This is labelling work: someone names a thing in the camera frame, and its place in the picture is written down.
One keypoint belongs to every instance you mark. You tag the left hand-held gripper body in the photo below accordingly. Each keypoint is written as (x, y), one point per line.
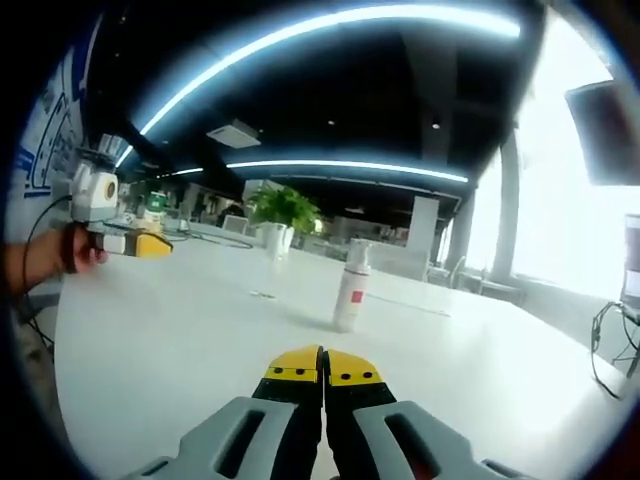
(92, 195)

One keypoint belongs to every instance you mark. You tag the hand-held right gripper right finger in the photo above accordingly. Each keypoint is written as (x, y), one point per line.
(400, 425)

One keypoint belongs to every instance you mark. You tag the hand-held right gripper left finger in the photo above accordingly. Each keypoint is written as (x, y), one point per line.
(240, 425)

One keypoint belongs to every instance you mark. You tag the white pump bottle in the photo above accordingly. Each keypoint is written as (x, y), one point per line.
(349, 300)

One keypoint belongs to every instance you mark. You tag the clear pump bottle cover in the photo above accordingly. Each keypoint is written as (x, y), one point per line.
(361, 255)

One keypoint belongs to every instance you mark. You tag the white and green bottle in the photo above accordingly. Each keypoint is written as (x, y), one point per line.
(156, 207)

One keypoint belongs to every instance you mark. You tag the person's left hand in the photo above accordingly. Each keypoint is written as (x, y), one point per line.
(82, 255)

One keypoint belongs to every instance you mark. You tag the ceiling air conditioner vent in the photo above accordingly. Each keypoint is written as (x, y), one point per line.
(234, 134)

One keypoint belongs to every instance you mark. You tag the green potted plant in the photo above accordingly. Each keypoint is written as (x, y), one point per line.
(285, 210)

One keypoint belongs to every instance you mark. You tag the grey chair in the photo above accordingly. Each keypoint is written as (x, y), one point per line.
(492, 285)

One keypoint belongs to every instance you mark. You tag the white standing board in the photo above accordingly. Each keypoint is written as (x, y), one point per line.
(424, 222)

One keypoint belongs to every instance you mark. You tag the short ceiling light strip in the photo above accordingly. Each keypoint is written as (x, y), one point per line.
(345, 166)

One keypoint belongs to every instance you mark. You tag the long curved ceiling light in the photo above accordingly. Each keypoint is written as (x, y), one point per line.
(300, 45)

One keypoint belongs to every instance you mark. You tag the laptop screen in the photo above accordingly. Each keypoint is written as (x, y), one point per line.
(632, 255)

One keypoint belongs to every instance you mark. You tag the blue and white wall poster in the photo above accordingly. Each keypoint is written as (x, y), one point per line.
(50, 135)

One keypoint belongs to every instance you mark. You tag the dark wall monitor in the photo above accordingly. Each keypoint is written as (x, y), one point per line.
(607, 132)

